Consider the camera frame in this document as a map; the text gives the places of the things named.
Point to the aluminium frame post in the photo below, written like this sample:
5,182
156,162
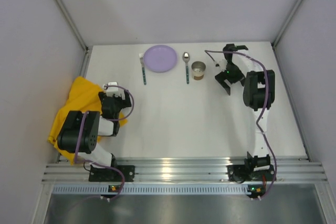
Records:
68,19
285,24

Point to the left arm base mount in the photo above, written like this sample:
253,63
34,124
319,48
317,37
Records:
108,175

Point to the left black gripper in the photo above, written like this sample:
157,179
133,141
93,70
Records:
111,104

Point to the purple plastic plate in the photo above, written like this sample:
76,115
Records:
160,58

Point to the right aluminium frame post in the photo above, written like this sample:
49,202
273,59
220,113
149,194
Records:
285,24

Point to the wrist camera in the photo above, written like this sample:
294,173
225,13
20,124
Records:
112,89
221,64

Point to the yellow Pikachu cloth placemat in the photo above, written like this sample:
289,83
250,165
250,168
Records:
83,97

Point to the aluminium front rail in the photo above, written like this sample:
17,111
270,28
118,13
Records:
297,170

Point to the fork with green handle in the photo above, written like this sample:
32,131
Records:
141,55

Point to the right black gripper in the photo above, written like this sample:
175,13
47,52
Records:
229,74

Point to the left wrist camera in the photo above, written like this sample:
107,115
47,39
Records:
112,89

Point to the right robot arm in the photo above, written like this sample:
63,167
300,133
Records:
258,95

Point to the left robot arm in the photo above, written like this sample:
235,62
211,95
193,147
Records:
80,131

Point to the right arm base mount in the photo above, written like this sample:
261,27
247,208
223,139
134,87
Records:
250,172

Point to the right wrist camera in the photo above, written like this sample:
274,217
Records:
221,64

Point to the spoon with green handle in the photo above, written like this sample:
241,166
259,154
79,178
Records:
186,59

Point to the small metal cup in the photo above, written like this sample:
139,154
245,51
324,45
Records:
198,70

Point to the grey slotted cable duct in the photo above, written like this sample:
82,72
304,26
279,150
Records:
158,189

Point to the left aluminium frame post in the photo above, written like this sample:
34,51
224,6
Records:
68,19

